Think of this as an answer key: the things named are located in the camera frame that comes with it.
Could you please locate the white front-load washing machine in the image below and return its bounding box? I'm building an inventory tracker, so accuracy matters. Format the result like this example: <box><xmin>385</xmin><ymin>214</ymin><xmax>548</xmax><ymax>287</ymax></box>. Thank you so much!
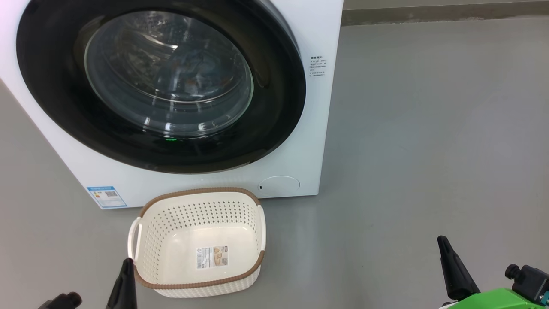
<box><xmin>0</xmin><ymin>0</ymin><xmax>345</xmax><ymax>211</ymax></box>

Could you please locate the black round washing machine door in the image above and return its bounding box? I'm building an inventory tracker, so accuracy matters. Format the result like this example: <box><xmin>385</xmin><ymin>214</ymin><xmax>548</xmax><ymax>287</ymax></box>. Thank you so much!
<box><xmin>16</xmin><ymin>0</ymin><xmax>307</xmax><ymax>175</ymax></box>

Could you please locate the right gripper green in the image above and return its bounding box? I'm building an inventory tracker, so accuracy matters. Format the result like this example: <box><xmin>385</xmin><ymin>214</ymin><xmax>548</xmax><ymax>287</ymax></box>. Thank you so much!
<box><xmin>436</xmin><ymin>235</ymin><xmax>544</xmax><ymax>309</ymax></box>

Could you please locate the blue energy label sticker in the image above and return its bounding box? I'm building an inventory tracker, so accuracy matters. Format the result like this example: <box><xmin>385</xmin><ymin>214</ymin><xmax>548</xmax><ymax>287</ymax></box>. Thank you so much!
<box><xmin>86</xmin><ymin>185</ymin><xmax>128</xmax><ymax>210</ymax></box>

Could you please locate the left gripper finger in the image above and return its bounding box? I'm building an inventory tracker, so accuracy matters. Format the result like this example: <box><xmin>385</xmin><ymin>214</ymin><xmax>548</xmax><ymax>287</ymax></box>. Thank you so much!
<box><xmin>106</xmin><ymin>257</ymin><xmax>139</xmax><ymax>309</ymax></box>

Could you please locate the basket product label sticker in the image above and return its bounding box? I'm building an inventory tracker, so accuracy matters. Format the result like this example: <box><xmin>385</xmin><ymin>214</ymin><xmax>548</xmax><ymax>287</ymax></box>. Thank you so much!
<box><xmin>196</xmin><ymin>245</ymin><xmax>229</xmax><ymax>270</ymax></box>

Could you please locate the cream perforated laundry basket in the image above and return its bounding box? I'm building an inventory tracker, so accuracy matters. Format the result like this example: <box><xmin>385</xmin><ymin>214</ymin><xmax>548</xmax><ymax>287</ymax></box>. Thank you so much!
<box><xmin>127</xmin><ymin>187</ymin><xmax>267</xmax><ymax>299</ymax></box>

